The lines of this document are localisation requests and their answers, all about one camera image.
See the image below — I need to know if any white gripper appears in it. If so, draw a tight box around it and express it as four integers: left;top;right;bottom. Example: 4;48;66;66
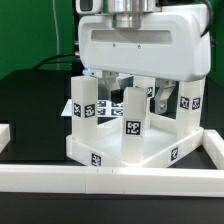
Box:
78;4;211;114

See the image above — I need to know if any white desk top tray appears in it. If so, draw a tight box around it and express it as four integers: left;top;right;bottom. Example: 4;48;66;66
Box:
66;114;204;168

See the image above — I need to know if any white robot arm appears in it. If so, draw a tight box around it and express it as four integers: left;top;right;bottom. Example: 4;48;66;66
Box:
76;0;213;111

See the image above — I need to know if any white marker sheet with tags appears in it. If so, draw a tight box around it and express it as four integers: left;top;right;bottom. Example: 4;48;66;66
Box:
61;99;123;117

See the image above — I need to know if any white right fence bar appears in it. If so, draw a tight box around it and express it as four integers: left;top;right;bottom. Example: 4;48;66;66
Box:
202;130;224;170

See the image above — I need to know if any white fence bar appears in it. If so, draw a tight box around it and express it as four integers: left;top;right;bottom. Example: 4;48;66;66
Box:
202;130;224;170
0;164;224;197
0;124;10;153

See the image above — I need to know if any white left fence bar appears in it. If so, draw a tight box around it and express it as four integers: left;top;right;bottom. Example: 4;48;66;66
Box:
0;124;10;153

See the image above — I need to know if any white front fence bar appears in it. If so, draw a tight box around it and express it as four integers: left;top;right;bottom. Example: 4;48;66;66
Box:
0;164;224;197

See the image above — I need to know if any black thick cable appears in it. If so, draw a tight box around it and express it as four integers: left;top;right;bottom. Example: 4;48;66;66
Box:
31;53;81;71

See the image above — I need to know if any thin white cable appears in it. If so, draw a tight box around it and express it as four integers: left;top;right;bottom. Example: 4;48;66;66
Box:
52;0;61;71

